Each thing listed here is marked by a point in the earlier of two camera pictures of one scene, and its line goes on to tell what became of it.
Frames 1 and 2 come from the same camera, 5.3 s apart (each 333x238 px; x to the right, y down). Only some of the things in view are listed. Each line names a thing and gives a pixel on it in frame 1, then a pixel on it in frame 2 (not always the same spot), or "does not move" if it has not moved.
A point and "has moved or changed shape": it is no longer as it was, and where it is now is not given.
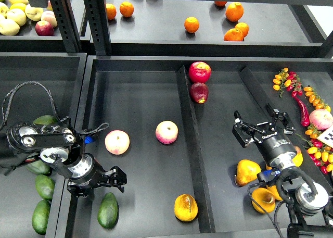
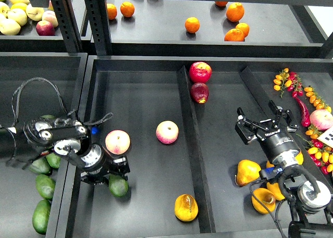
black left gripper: x=86 y=173 -> x=99 y=166
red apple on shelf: x=43 y=28 does not move
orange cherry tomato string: x=315 y=99 does not move
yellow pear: x=186 y=208 does not move
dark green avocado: x=109 y=211 has moved or changed shape
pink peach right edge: x=321 y=119 does not move
